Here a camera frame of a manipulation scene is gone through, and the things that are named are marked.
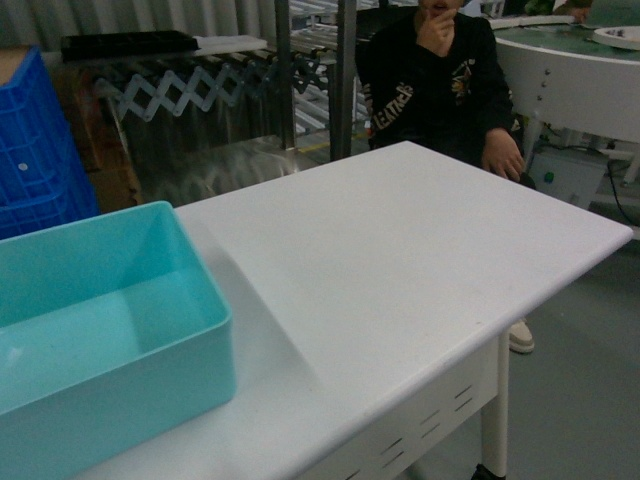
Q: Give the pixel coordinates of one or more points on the expandable roller conveyor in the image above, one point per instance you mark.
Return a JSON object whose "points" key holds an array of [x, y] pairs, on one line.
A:
{"points": [[242, 86]]}

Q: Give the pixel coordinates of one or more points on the person in black sweatshirt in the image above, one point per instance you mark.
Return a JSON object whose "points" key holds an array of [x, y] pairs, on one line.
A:
{"points": [[433, 78]]}

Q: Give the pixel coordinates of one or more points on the teal plastic tray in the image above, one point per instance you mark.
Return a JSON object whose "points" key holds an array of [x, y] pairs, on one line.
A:
{"points": [[113, 291]]}

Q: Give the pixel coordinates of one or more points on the upper right blue crate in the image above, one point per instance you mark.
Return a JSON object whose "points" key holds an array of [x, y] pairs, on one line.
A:
{"points": [[36, 141]]}

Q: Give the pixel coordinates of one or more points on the blue crate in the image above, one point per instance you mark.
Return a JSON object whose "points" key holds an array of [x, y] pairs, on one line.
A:
{"points": [[71, 205], [36, 141]]}

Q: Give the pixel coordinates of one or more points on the lower right blue crate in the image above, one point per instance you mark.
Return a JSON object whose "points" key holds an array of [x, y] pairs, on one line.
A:
{"points": [[71, 205]]}

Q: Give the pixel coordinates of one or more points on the round white conveyor table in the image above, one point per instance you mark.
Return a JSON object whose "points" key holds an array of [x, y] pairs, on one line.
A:
{"points": [[560, 75]]}

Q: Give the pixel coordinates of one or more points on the black plastic tray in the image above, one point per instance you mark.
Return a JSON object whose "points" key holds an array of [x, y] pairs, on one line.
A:
{"points": [[114, 45]]}

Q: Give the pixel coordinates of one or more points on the white table frame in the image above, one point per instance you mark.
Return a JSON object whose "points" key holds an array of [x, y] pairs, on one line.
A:
{"points": [[398, 395]]}

